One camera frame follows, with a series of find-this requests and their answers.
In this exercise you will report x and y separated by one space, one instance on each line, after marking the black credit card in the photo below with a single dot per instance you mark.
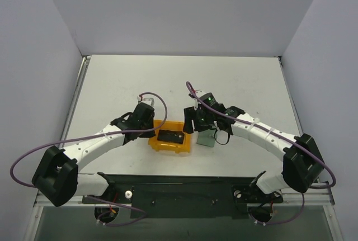
170 136

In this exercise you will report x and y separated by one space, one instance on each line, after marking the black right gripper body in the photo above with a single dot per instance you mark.
196 123

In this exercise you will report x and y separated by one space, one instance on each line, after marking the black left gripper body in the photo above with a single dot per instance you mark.
148 131

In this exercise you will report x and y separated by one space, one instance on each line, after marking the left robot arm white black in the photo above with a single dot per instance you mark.
58 175

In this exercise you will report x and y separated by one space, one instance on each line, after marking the yellow plastic bin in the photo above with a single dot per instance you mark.
172 147

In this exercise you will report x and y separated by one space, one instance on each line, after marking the aluminium rail frame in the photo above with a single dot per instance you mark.
110 85

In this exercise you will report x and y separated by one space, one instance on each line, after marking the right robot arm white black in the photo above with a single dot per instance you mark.
302 162

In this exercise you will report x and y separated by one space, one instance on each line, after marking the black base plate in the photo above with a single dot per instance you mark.
180 197

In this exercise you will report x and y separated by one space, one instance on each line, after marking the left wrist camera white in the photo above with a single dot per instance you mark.
147 100

